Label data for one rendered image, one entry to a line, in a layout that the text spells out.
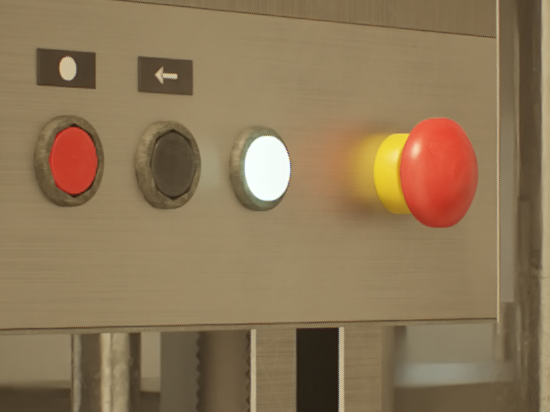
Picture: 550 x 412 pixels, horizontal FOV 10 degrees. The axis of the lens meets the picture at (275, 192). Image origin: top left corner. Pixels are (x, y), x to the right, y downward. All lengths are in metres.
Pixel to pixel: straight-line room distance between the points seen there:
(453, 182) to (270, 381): 0.23
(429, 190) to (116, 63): 0.15
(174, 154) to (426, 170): 0.11
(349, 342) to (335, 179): 0.26
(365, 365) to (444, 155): 0.27
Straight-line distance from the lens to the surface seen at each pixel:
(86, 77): 0.99
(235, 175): 1.04
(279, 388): 1.29
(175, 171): 1.01
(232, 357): 1.16
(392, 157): 1.10
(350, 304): 1.09
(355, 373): 1.33
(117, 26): 1.00
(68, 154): 0.97
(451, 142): 1.09
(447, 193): 1.09
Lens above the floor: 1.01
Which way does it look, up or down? 1 degrees up
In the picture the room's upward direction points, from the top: straight up
